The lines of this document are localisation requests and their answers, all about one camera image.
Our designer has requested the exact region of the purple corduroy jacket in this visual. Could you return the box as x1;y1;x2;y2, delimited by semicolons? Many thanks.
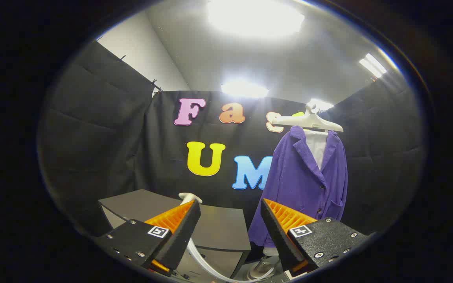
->
248;126;348;248

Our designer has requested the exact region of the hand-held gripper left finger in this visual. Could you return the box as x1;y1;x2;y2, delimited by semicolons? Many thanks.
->
95;200;202;277

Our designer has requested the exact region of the white clothes hanger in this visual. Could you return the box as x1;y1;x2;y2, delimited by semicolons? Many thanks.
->
271;103;344;133

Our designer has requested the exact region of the large ceiling light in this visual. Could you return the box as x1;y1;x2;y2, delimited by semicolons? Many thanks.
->
207;0;306;38

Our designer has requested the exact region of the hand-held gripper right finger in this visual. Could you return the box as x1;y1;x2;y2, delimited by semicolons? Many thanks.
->
260;198;370;277

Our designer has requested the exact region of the rectangular ceiling light panel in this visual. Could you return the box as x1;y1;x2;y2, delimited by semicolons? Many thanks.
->
359;53;387;78

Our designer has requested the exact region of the grey cabinet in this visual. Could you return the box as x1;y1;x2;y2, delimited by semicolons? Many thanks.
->
98;189;252;280

